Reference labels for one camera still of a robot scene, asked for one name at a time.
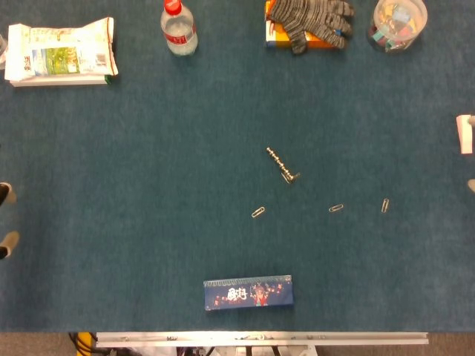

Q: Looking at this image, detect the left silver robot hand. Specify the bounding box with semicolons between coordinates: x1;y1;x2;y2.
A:
0;181;21;260

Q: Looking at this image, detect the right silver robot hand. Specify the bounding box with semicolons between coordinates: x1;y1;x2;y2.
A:
467;115;475;193

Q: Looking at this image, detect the magnetic bead rod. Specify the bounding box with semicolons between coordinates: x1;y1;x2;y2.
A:
265;146;296;183

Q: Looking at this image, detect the clear jar of binder clips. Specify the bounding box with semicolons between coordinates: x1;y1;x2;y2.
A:
367;0;428;53

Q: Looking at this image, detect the white flat box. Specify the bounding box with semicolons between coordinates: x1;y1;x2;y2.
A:
9;73;108;88

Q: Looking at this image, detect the white crumpled snack bag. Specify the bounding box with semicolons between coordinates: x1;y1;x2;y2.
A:
4;16;119;82

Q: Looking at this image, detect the grey striped knit glove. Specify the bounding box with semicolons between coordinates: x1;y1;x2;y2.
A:
267;0;356;56

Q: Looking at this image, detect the clear bottle red cap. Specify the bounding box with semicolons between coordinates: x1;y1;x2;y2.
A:
160;0;199;56

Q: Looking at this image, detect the orange blue white box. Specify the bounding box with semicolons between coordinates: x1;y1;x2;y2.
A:
263;0;341;50

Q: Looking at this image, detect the blue printed long box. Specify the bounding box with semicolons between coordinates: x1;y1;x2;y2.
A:
203;274;295;312

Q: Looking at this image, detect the yellow black cable bundle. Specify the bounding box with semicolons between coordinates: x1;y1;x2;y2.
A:
68;332;98;356

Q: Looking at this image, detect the aluminium table rail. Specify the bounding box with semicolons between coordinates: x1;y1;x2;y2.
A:
95;331;430;349

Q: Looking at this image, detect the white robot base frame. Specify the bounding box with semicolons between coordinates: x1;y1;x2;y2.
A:
129;345;318;356

